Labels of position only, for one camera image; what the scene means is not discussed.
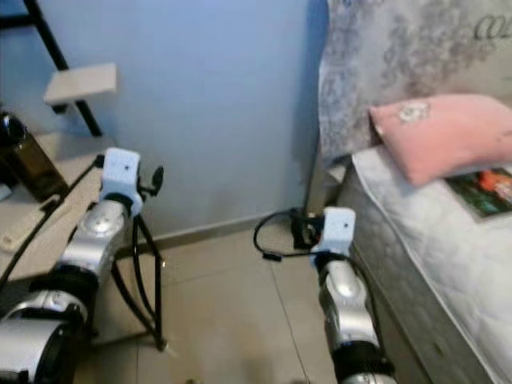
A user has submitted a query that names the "pink pillow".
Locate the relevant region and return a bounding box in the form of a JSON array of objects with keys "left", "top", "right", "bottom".
[{"left": 370, "top": 94, "right": 512, "bottom": 186}]

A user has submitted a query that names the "beige bed headboard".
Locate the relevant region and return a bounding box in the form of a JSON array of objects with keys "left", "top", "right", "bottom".
[{"left": 300, "top": 136, "right": 353, "bottom": 221}]

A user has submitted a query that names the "dark smoky water bottle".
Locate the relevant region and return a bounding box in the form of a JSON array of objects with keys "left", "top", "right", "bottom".
[{"left": 0, "top": 112, "right": 71, "bottom": 202}]

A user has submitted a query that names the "small white shelf board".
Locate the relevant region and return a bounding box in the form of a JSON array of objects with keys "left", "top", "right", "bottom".
[{"left": 43, "top": 62, "right": 119, "bottom": 110}]

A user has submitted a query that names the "white quilted mattress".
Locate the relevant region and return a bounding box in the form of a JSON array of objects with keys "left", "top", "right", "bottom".
[{"left": 336, "top": 146, "right": 512, "bottom": 384}]

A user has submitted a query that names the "grey floral patterned cloth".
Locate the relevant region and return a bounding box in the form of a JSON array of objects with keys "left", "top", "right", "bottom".
[{"left": 318, "top": 0, "right": 512, "bottom": 165}]

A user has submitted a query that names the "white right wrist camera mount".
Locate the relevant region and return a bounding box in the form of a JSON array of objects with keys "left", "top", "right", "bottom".
[{"left": 312, "top": 206, "right": 357, "bottom": 257}]

